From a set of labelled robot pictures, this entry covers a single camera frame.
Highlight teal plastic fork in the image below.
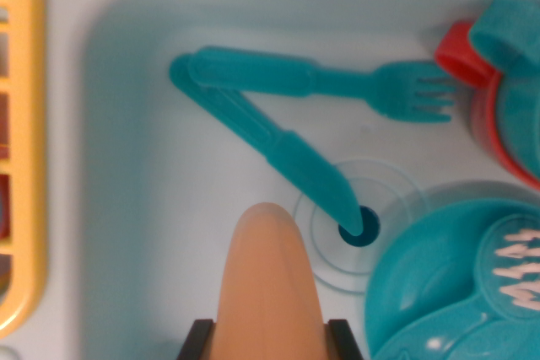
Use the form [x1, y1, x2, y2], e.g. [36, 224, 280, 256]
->
[187, 46, 456, 124]

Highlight light blue toy sink unit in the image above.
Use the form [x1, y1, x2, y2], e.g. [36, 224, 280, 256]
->
[0, 0, 540, 360]

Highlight red plastic mug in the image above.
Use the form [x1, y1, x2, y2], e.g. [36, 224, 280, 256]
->
[434, 20, 540, 192]

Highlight teal plastic mug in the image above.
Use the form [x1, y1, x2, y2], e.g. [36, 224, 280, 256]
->
[468, 0, 540, 178]

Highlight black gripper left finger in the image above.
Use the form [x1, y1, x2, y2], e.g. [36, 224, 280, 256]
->
[176, 319, 219, 360]

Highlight teal plastic plate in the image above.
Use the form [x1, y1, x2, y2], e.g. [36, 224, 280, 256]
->
[364, 197, 540, 360]

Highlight teal dish brush white bristles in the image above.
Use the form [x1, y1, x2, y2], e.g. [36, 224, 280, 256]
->
[391, 214, 540, 360]

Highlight teal plastic knife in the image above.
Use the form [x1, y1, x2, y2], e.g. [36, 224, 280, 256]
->
[168, 52, 363, 237]

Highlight yellow plastic dish rack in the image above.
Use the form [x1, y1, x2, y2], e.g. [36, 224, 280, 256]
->
[0, 0, 48, 340]

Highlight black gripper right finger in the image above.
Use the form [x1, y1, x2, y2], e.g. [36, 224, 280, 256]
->
[324, 319, 365, 360]

